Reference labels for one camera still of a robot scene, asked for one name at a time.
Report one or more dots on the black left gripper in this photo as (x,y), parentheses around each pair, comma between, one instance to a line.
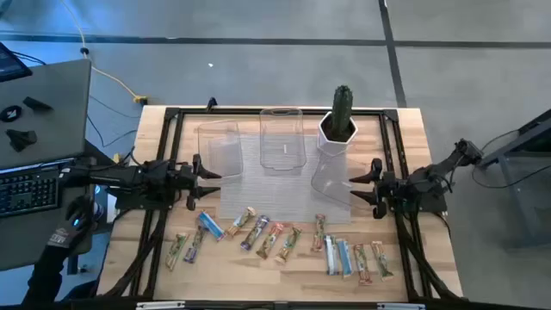
(183,181)

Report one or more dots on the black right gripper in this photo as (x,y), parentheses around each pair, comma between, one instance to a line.
(389,187)

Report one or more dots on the blue red granola bar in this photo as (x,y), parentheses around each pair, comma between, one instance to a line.
(211,225)

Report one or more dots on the purple granola bar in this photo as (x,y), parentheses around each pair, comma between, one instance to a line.
(195,244)
(255,232)

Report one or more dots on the light blue granola bar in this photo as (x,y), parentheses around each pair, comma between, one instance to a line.
(344,257)

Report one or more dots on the white blue granola bar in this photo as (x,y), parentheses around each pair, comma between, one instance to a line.
(331,255)

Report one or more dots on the red green granola bar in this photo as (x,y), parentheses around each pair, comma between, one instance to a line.
(270,240)

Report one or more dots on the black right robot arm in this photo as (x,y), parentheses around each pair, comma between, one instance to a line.
(430,176)

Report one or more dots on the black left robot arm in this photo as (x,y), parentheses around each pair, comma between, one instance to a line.
(116,175)

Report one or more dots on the person's forearm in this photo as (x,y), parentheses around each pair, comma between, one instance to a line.
(47,275)

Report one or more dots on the clear plastic bin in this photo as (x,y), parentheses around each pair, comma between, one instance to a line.
(331,181)
(282,138)
(219,148)

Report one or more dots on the grey woven table mat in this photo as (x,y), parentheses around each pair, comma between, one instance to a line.
(275,194)

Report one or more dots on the green cactus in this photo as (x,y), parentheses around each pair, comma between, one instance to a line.
(342,112)

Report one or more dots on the black clamp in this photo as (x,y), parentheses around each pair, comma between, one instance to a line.
(211,103)

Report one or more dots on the person's hand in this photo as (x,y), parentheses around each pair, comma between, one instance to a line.
(60,237)

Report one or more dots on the grey desk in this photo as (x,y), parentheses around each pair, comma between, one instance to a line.
(56,129)

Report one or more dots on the black keyboard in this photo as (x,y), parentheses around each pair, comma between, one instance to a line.
(26,191)

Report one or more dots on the dark metal side table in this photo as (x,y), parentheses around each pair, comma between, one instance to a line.
(538,129)

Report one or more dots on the black spare gripper finger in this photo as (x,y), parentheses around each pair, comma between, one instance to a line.
(36,103)

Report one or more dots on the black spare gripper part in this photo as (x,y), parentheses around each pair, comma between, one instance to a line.
(21,138)

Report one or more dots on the black round puck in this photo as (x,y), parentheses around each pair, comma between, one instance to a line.
(10,113)

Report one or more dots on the dark monitor screen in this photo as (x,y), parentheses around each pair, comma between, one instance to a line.
(10,64)

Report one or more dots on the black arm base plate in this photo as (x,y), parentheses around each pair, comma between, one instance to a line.
(430,206)
(129,203)

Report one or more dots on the silver metal bracket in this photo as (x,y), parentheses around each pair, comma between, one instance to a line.
(400,306)
(159,305)

